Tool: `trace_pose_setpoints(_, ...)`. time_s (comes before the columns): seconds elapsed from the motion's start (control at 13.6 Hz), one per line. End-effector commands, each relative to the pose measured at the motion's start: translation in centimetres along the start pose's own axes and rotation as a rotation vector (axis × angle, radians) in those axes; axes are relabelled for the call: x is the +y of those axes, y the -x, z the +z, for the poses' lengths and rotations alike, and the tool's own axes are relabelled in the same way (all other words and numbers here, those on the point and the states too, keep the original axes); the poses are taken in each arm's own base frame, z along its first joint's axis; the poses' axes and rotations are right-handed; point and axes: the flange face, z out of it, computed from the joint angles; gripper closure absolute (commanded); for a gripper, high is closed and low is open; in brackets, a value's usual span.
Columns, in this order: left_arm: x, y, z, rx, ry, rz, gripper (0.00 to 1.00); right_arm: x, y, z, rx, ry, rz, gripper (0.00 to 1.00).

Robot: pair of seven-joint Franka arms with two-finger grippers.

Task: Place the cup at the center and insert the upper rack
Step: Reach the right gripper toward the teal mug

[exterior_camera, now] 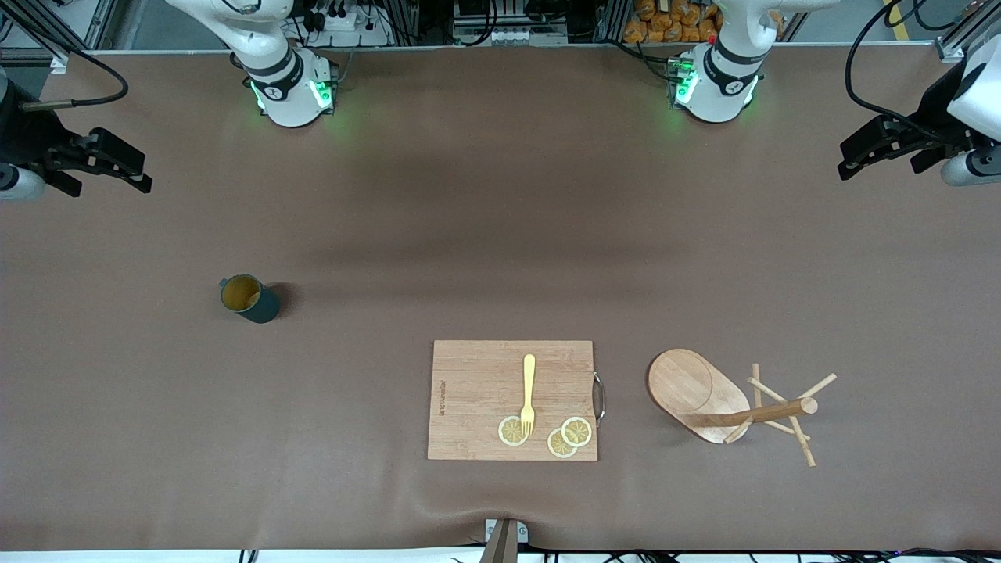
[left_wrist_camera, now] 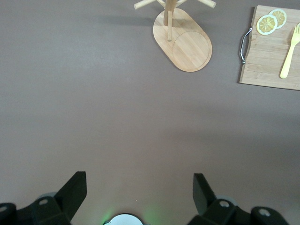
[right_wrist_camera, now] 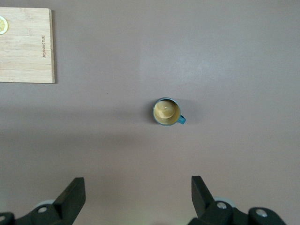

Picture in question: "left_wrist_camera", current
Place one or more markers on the bamboo cutting board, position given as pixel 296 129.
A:
pixel 264 61

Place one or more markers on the yellow plastic fork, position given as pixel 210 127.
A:
pixel 287 63

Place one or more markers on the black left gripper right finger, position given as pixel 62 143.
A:
pixel 211 211

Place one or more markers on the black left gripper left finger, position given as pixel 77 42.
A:
pixel 58 211

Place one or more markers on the brown table mat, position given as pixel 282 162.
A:
pixel 93 93

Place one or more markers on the wooden mug tree rack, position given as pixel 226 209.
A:
pixel 192 47

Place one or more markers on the lemon slice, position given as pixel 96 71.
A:
pixel 281 16
pixel 266 24

